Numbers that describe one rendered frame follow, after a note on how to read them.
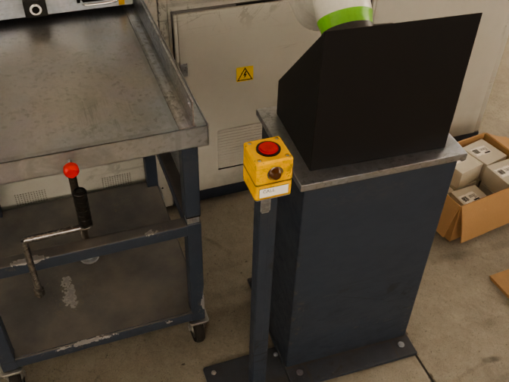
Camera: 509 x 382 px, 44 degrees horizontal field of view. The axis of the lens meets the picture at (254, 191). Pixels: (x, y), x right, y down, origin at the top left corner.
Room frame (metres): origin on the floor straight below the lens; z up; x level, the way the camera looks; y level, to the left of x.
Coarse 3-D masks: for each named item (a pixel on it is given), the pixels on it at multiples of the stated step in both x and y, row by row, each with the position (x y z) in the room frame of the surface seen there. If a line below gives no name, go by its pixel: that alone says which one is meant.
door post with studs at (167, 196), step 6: (144, 0) 1.79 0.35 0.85; (150, 0) 1.80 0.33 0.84; (150, 6) 1.80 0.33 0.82; (150, 12) 1.79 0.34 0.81; (156, 12) 1.80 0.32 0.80; (156, 18) 1.80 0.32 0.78; (162, 174) 1.79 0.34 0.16; (162, 180) 1.79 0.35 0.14; (162, 186) 1.79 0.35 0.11; (168, 186) 1.80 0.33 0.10; (162, 192) 1.79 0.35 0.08; (168, 192) 1.80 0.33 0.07; (168, 198) 1.80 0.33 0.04; (168, 204) 1.80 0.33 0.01
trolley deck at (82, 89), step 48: (0, 48) 1.47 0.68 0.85; (48, 48) 1.48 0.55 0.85; (96, 48) 1.49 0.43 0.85; (0, 96) 1.24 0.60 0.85; (48, 96) 1.25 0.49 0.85; (96, 96) 1.25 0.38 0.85; (144, 96) 1.26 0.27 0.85; (192, 96) 1.26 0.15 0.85; (0, 144) 1.06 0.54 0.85; (48, 144) 1.06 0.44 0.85; (96, 144) 1.07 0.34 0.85; (144, 144) 1.10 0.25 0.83; (192, 144) 1.14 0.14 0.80
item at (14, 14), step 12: (0, 0) 1.59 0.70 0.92; (12, 0) 1.60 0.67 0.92; (48, 0) 1.64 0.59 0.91; (60, 0) 1.65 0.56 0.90; (72, 0) 1.66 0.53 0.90; (84, 0) 1.67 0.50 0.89; (96, 0) 1.68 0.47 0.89; (108, 0) 1.70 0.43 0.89; (132, 0) 1.72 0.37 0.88; (0, 12) 1.59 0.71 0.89; (12, 12) 1.60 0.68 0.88; (48, 12) 1.64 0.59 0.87; (60, 12) 1.65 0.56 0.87
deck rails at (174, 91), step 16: (128, 16) 1.67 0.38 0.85; (144, 16) 1.60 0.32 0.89; (144, 32) 1.58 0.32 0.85; (144, 48) 1.49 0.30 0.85; (160, 48) 1.42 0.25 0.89; (160, 64) 1.41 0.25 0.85; (160, 80) 1.33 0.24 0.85; (176, 80) 1.27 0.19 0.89; (176, 96) 1.26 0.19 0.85; (176, 112) 1.19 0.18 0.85; (192, 112) 1.14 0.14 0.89
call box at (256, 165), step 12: (252, 144) 1.02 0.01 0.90; (276, 144) 1.02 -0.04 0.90; (252, 156) 0.98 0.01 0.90; (264, 156) 0.98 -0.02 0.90; (276, 156) 0.98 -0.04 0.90; (288, 156) 0.98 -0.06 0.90; (252, 168) 0.97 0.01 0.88; (264, 168) 0.96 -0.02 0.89; (288, 168) 0.97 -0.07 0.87; (252, 180) 0.97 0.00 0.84; (264, 180) 0.96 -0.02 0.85; (276, 180) 0.97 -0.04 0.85; (288, 180) 0.98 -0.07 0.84; (252, 192) 0.97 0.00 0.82; (264, 192) 0.96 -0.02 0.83; (276, 192) 0.97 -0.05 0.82; (288, 192) 0.98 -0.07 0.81
